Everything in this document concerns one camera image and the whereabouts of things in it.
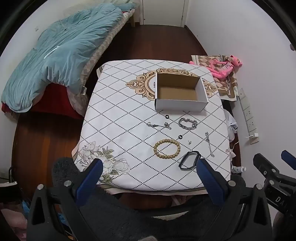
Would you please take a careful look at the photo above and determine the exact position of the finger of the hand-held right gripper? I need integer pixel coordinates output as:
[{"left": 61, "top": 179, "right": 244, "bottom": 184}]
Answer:
[
  {"left": 281, "top": 150, "right": 296, "bottom": 172},
  {"left": 253, "top": 153, "right": 281, "bottom": 179}
]

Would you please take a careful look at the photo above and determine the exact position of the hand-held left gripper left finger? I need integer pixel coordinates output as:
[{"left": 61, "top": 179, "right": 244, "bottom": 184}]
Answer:
[{"left": 26, "top": 158, "right": 104, "bottom": 241}]

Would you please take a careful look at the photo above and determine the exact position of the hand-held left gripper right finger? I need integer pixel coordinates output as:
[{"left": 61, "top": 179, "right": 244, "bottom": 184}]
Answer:
[{"left": 196, "top": 159, "right": 272, "bottom": 241}]

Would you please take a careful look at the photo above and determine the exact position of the black bangle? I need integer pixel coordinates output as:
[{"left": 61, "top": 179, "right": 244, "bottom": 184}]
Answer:
[{"left": 178, "top": 151, "right": 201, "bottom": 170}]

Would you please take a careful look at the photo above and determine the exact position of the thin silver chain bracelet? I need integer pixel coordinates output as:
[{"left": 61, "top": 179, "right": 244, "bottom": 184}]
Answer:
[{"left": 205, "top": 132, "right": 214, "bottom": 157}]

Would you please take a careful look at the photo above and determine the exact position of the chunky silver chain bracelet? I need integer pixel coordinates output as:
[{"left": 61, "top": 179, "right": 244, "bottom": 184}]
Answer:
[{"left": 178, "top": 118, "right": 198, "bottom": 131}]

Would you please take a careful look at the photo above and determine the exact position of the wooden bead bracelet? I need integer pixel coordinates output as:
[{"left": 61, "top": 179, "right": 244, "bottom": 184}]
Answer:
[{"left": 154, "top": 138, "right": 180, "bottom": 160}]

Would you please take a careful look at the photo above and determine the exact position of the silver necklace chain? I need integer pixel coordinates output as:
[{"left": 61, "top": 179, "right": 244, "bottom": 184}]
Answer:
[{"left": 146, "top": 122, "right": 172, "bottom": 130}]

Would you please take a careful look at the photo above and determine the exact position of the white cardboard box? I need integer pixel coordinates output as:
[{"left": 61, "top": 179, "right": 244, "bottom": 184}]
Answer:
[{"left": 154, "top": 72, "right": 208, "bottom": 113}]

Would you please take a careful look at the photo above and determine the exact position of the white plastic bag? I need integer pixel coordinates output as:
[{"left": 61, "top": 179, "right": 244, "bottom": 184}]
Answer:
[{"left": 225, "top": 109, "right": 238, "bottom": 142}]

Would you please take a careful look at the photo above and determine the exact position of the white power strip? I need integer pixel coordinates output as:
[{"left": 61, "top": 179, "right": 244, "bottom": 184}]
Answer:
[{"left": 238, "top": 88, "right": 256, "bottom": 133}]

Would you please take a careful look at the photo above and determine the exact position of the diamond patterned tablecloth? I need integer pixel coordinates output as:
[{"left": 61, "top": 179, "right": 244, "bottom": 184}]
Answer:
[{"left": 72, "top": 60, "right": 233, "bottom": 194}]

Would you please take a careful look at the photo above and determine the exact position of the red bed sheet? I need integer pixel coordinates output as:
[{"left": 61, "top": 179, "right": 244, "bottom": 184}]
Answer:
[{"left": 1, "top": 83, "right": 88, "bottom": 120}]

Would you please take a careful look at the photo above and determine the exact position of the pink plush toy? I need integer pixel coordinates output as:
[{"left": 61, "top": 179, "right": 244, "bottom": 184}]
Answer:
[{"left": 189, "top": 55, "right": 244, "bottom": 80}]

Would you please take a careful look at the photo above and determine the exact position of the blue duvet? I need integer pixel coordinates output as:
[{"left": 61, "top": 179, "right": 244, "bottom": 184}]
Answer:
[{"left": 1, "top": 3, "right": 123, "bottom": 113}]

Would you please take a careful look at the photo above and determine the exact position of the beige checkered mattress pad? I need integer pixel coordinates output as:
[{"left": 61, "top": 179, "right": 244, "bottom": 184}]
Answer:
[{"left": 67, "top": 10, "right": 136, "bottom": 116}]

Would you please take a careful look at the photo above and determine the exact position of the white door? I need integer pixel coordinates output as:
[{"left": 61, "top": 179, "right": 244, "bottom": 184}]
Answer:
[{"left": 142, "top": 0, "right": 185, "bottom": 26}]

